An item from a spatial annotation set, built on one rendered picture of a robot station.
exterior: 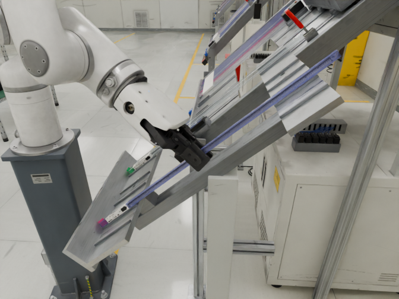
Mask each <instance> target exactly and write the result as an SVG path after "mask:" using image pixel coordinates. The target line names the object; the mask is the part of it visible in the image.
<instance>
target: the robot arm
mask: <svg viewBox="0 0 399 299"><path fill-rule="evenodd" d="M9 44H14V46H15V48H16V51H17V53H18V54H17V55H16V56H15V57H13V58H11V59H10V60H8V61H6V62H4V63H3V64H2V65H1V66H0V82H1V85H2V88H3V90H4V93H5V96H6V99H7V102H8V105H9V108H10V111H11V113H12V116H13V119H14V122H15V125H16V127H17V130H15V131H14V136H15V139H13V140H12V141H11V143H10V145H9V147H10V150H11V152H13V153H14V154H17V155H22V156H37V155H44V154H49V153H51V152H55V151H58V150H61V149H63V148H65V147H66V146H68V145H69V144H70V143H71V142H72V141H73V140H74V138H75V135H74V132H73V131H72V130H70V129H69V128H64V127H61V126H60V123H59V119H58V115H57V112H56V108H55V104H54V100H53V97H52V92H51V89H50V85H62V84H69V83H73V82H77V83H80V84H82V85H85V86H86V87H87V88H88V89H89V90H91V91H92V92H93V93H94V94H95V95H96V96H97V97H98V98H99V99H101V101H102V103H103V104H105V105H107V106H108V107H109V108H114V109H115V110H116V111H118V112H119V113H120V114H121V115H122V116H123V117H124V118H125V119H126V121H127V122H128V123H129V124H130V125H131V126H132V127H133V128H134V129H135V130H136V131H137V132H138V133H139V134H140V135H141V136H142V137H143V138H145V139H146V140H147V141H148V142H149V143H150V144H152V145H154V146H156V147H158V146H160V147H161V148H163V149H170V150H172V151H173V152H175V153H176V154H177V155H178V156H181V157H182V158H183V159H184V160H185V161H186V162H187V163H188V164H189V165H190V166H191V167H193V168H194V169H195V170H196V171H200V170H201V169H202V168H203V167H204V166H205V165H206V164H207V163H208V162H209V161H210V159H211V158H212V157H213V153H212V152H211V151H209V152H207V153H205V152H204V151H203V150H201V149H200V148H202V147H203V146H204V145H203V144H202V143H201V142H200V141H199V140H198V139H197V138H196V136H195V135H194V134H193V133H192V132H190V127H189V126H188V125H186V124H185V123H186V122H188V121H189V119H190V118H189V114H187V112H185V111H184V110H183V109H181V108H180V107H179V106H178V105H177V104H176V103H175V102H174V101H172V100H171V99H170V98H168V96H167V95H165V94H164V93H163V92H161V91H160V90H159V89H157V88H156V87H155V86H153V85H152V84H150V83H149V82H147V77H146V76H145V75H144V71H143V70H142V69H141V68H140V67H139V66H138V65H137V64H136V63H135V62H134V61H133V60H132V59H131V58H129V57H128V56H127V55H126V54H125V53H124V52H123V51H122V50H120V48H118V47H117V45H115V44H114V42H112V41H111V40H110V39H109V38H108V37H107V36H106V35H105V34H103V33H102V32H101V31H100V30H99V29H98V28H97V27H96V26H95V25H94V24H93V23H92V22H91V21H90V20H89V19H88V18H86V17H85V16H84V15H83V14H82V13H81V12H80V11H79V10H77V9H76V8H74V7H62V8H59V9H58V8H57V4H56V0H0V46H2V45H9ZM177 129H179V131H177Z"/></svg>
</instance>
